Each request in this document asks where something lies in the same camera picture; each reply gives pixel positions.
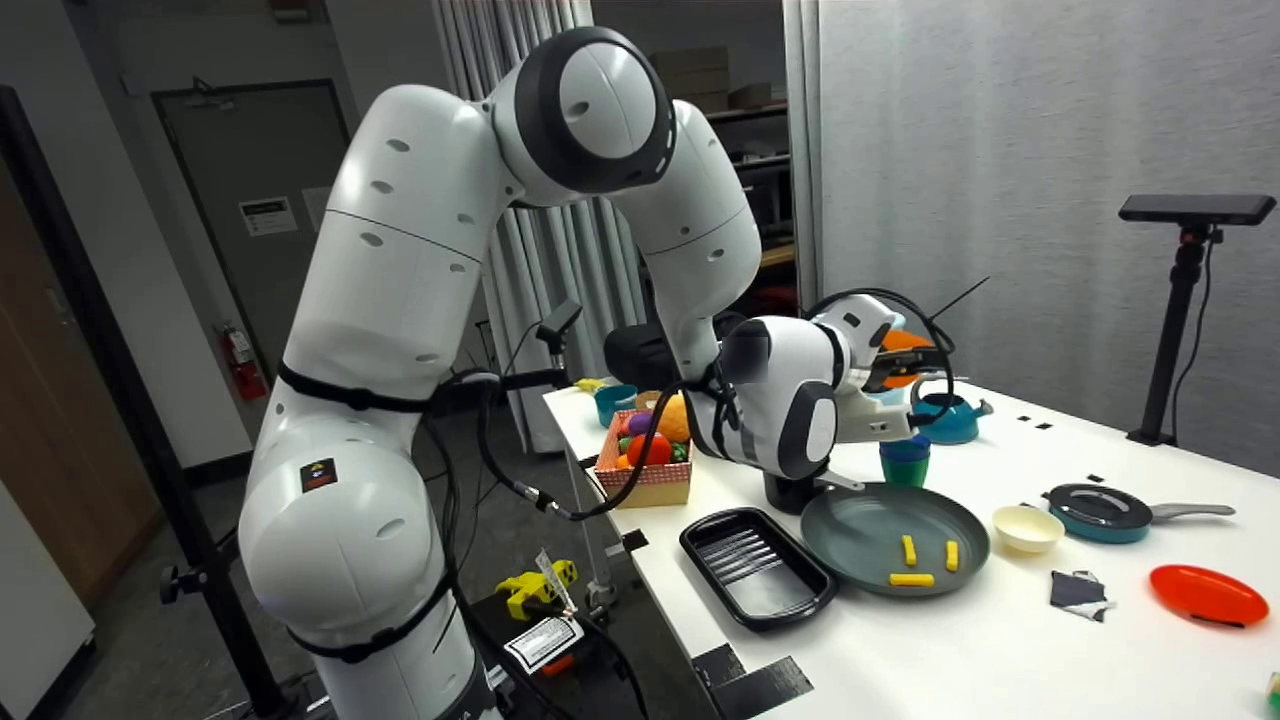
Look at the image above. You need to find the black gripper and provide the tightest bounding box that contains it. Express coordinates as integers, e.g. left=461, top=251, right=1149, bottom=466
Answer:
left=872, top=324, right=956, bottom=403

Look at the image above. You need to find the orange plastic cup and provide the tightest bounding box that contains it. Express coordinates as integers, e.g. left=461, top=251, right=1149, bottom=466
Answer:
left=877, top=324, right=941, bottom=395

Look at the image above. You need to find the blue plastic cup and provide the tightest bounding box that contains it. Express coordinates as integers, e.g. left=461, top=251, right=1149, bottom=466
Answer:
left=877, top=431, right=935, bottom=466

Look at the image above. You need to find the green plastic cup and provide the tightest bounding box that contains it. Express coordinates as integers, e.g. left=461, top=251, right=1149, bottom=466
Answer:
left=880, top=453, right=931, bottom=492

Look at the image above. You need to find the grey plate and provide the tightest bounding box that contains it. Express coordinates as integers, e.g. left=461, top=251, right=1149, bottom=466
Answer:
left=796, top=479, right=996, bottom=604

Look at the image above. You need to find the red plastic plate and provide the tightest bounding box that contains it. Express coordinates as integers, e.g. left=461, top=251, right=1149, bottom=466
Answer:
left=1149, top=561, right=1271, bottom=632

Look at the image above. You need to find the teal toy kettle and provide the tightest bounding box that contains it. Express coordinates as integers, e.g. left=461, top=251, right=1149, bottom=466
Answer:
left=914, top=390, right=996, bottom=450

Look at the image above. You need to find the cream plastic bowl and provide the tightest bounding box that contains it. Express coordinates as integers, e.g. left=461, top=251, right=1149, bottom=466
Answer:
left=994, top=499, right=1067, bottom=561

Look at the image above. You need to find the grey curtain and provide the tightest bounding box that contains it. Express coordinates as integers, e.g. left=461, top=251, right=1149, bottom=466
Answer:
left=818, top=0, right=1280, bottom=476

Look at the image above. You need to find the black ridged grill tray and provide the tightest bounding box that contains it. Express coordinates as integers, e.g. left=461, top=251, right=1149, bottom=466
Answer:
left=675, top=506, right=840, bottom=635

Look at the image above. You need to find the orange plush fruit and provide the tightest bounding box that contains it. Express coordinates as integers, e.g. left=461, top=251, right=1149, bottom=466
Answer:
left=655, top=395, right=696, bottom=450

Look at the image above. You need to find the red plush apple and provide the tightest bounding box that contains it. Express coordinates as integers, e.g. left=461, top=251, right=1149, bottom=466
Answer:
left=630, top=427, right=682, bottom=471

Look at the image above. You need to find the red checkered basket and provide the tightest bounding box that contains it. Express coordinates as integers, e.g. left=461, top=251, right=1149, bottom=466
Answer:
left=591, top=391, right=696, bottom=512

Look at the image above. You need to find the small teal bowl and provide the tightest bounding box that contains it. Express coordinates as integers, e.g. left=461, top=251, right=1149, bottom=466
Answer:
left=591, top=382, right=640, bottom=427

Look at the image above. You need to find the black tape strip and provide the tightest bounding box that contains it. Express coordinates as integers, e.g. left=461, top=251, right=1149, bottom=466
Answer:
left=689, top=641, right=740, bottom=684
left=715, top=654, right=818, bottom=720

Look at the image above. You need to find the shelf with cardboard boxes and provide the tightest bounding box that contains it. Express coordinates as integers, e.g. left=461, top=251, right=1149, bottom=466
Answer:
left=596, top=0, right=803, bottom=315

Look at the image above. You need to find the yellow toy figure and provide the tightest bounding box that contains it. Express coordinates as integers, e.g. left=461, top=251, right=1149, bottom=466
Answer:
left=493, top=557, right=586, bottom=623

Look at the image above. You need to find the white labelled control box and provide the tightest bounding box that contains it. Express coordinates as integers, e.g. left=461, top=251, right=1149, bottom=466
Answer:
left=499, top=612, right=591, bottom=676

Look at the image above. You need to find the light pleated curtain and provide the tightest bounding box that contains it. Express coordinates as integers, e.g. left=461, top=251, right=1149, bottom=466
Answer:
left=429, top=0, right=655, bottom=455

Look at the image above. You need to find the white door sign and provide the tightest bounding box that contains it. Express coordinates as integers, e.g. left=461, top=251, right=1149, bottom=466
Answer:
left=236, top=191, right=299, bottom=239

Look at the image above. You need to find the red fire extinguisher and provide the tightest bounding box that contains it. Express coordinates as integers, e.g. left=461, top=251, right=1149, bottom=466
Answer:
left=221, top=324, right=274, bottom=407

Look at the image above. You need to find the grey door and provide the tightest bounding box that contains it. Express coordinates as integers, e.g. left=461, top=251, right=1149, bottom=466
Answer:
left=150, top=77, right=357, bottom=391

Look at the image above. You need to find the brown wooden door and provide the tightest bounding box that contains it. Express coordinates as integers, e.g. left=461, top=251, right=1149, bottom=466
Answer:
left=0, top=144, right=173, bottom=618

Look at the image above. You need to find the white cabinet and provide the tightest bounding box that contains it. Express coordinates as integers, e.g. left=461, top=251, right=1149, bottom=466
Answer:
left=0, top=476, right=102, bottom=720

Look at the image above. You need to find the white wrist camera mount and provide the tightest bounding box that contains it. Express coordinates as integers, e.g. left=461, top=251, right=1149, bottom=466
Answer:
left=837, top=386, right=930, bottom=450

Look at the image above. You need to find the black pot grey handle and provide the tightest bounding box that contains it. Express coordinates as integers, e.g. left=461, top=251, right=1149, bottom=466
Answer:
left=760, top=466, right=837, bottom=522

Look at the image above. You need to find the teal pan grey handle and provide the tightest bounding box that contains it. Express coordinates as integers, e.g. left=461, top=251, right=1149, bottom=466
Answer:
left=1040, top=479, right=1239, bottom=547

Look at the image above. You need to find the black camera stand pole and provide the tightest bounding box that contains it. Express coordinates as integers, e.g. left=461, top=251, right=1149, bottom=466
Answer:
left=1127, top=217, right=1226, bottom=453

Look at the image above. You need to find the black bar camera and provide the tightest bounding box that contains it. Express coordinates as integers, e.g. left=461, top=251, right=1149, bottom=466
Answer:
left=1115, top=191, right=1280, bottom=227

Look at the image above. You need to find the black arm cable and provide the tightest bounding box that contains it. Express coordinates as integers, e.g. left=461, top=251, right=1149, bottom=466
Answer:
left=274, top=273, right=996, bottom=525

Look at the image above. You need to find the black slanted frame pole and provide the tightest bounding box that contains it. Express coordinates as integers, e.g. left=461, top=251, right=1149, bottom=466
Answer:
left=0, top=84, right=294, bottom=720

